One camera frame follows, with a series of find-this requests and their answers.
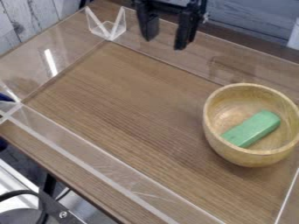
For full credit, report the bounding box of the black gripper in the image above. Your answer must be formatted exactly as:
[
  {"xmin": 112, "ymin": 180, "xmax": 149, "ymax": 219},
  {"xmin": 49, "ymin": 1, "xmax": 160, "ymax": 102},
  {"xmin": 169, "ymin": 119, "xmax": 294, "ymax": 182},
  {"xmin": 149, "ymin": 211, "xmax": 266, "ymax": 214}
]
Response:
[{"xmin": 132, "ymin": 0, "xmax": 208, "ymax": 50}]

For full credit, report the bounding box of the green rectangular block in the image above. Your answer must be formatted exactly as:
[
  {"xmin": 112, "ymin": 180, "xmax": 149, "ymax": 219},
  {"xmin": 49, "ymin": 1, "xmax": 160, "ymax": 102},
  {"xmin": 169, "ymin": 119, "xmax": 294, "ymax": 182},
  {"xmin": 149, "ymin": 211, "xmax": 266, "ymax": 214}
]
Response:
[{"xmin": 220, "ymin": 110, "xmax": 281, "ymax": 148}]

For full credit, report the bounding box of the brown wooden bowl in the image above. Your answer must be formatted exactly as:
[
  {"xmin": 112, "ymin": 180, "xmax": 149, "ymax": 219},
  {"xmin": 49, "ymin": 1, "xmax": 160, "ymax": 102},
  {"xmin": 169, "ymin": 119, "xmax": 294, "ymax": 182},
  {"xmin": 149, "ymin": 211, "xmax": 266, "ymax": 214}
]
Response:
[{"xmin": 201, "ymin": 83, "xmax": 299, "ymax": 167}]

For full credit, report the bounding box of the blue object at left edge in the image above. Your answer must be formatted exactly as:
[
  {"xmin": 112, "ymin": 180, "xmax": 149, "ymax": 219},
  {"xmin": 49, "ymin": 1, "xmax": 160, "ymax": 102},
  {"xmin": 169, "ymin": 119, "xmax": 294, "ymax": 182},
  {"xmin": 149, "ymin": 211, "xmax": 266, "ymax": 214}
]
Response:
[{"xmin": 0, "ymin": 93, "xmax": 14, "ymax": 102}]

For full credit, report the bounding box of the black table leg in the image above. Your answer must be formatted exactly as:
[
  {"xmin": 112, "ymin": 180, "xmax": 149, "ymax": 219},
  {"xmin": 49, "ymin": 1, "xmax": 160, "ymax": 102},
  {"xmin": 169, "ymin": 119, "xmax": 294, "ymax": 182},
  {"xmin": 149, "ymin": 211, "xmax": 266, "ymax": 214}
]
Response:
[{"xmin": 42, "ymin": 174, "xmax": 57, "ymax": 196}]

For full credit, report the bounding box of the clear acrylic barrier wall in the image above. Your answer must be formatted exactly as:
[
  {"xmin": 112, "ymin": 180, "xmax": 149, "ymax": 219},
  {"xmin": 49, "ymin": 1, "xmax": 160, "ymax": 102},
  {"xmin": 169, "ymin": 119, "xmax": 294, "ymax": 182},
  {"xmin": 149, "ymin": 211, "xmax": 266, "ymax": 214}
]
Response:
[{"xmin": 0, "ymin": 2, "xmax": 299, "ymax": 224}]

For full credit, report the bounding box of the black metal base plate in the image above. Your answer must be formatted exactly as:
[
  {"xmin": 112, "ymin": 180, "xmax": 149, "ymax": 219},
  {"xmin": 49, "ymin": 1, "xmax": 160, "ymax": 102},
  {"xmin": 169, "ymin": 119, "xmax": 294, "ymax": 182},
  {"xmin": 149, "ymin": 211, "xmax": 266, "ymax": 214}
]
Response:
[{"xmin": 0, "ymin": 195, "xmax": 89, "ymax": 224}]

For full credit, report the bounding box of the black cable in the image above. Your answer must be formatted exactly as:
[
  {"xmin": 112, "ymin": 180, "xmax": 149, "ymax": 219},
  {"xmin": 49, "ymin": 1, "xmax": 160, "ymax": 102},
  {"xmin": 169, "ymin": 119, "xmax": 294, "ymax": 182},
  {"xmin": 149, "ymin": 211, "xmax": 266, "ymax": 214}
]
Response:
[{"xmin": 0, "ymin": 190, "xmax": 52, "ymax": 224}]

